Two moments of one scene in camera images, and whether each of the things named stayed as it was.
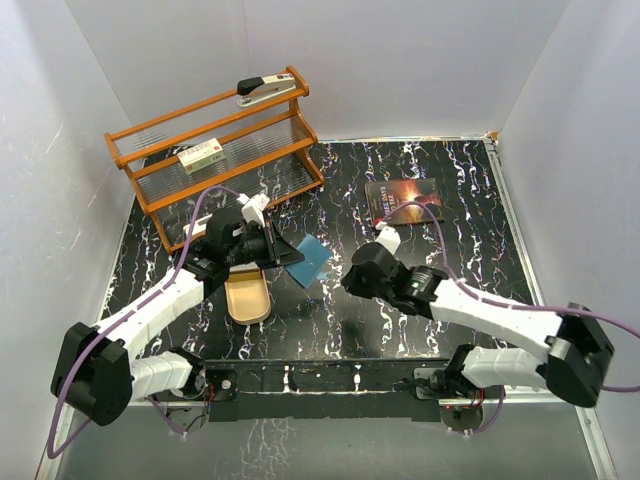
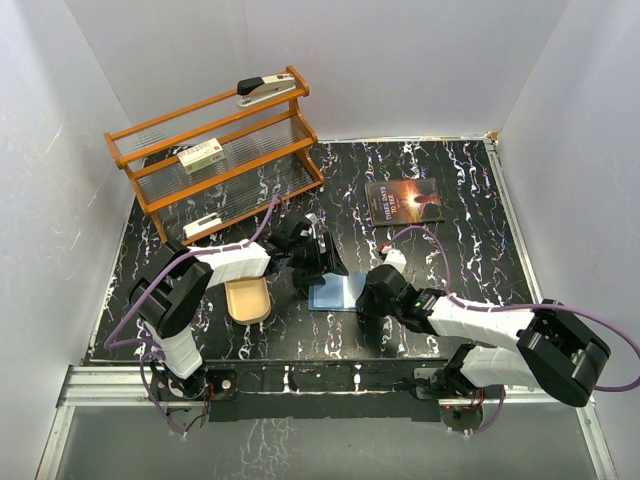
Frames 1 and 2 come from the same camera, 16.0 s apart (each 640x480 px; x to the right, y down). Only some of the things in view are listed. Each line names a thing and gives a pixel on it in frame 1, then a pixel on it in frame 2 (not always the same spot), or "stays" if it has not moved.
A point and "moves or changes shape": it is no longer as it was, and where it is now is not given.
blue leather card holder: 315,255 moves or changes shape
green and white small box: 202,155 stays
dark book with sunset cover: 382,195 stays
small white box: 200,225 stays
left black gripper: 283,252 → 328,261
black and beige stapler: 252,90 stays
